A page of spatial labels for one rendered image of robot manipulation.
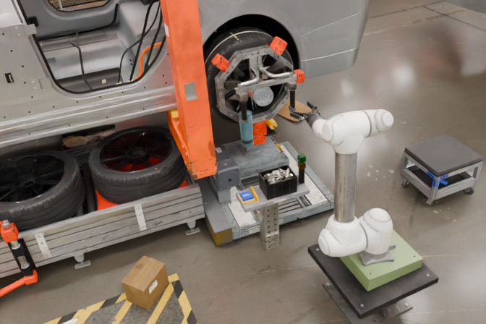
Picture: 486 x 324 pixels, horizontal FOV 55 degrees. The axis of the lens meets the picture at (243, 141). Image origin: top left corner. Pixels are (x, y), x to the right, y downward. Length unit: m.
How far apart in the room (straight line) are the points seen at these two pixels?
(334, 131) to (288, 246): 1.27
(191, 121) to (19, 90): 1.06
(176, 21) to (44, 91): 1.05
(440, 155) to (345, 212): 1.35
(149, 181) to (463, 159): 2.14
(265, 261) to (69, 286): 1.25
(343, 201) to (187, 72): 1.05
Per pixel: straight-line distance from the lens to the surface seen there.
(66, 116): 3.15
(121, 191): 3.16
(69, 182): 3.20
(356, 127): 2.13
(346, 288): 2.60
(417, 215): 3.52
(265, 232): 3.04
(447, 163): 3.47
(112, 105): 3.14
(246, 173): 3.55
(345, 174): 2.23
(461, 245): 3.39
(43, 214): 3.16
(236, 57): 3.03
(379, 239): 2.50
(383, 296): 2.60
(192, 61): 2.53
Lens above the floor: 2.33
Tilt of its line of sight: 34 degrees down
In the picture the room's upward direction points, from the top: 4 degrees counter-clockwise
